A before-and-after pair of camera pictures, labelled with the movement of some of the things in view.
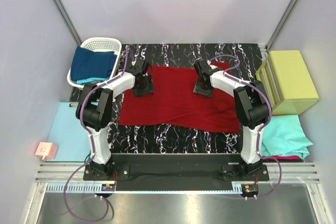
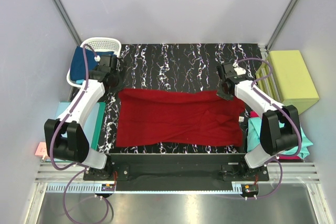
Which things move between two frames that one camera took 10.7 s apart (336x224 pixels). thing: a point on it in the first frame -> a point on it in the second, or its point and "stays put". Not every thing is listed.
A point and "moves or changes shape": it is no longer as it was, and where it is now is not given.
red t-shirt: (175, 103) moves or changes shape
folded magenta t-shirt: (283, 157) stays put
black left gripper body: (143, 89) -> (115, 83)
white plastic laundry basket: (99, 44) stays put
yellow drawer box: (285, 77) stays put
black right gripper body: (205, 90) -> (221, 93)
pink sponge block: (49, 150) stays put
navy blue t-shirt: (86, 64) stays put
